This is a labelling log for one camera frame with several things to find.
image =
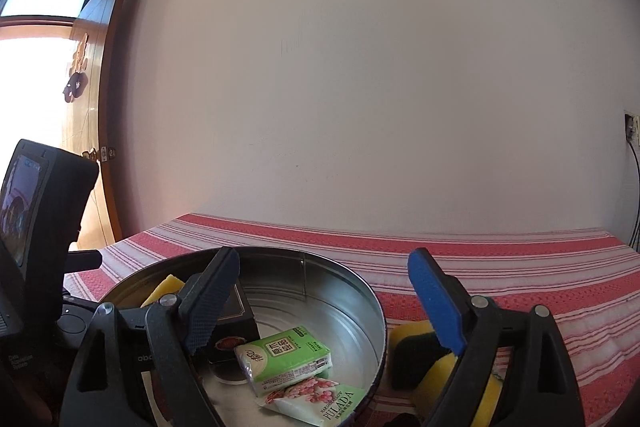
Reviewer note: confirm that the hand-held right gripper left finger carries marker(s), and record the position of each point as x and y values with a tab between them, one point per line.
212	307

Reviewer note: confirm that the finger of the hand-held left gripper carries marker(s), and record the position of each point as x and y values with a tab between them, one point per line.
85	261

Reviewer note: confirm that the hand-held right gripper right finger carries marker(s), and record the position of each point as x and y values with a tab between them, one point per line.
437	302

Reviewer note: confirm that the black cardboard box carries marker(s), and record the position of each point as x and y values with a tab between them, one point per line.
235	322

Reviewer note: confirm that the green tissue pack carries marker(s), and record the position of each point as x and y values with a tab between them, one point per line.
285	359

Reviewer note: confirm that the round metal tin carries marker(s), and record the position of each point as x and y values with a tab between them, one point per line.
325	307

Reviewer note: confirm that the pink floral snack packet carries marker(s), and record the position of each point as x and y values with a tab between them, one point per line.
320	402

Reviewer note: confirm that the red striped cloth desktop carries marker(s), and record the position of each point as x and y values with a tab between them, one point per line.
525	267

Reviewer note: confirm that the brass door knob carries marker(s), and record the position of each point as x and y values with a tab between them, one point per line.
97	154

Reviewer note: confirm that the wooden door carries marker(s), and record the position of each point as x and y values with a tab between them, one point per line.
100	107

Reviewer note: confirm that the dark door ornament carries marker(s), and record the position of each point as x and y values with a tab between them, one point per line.
76	79

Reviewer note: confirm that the white wall socket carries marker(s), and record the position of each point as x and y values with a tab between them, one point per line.
632	127

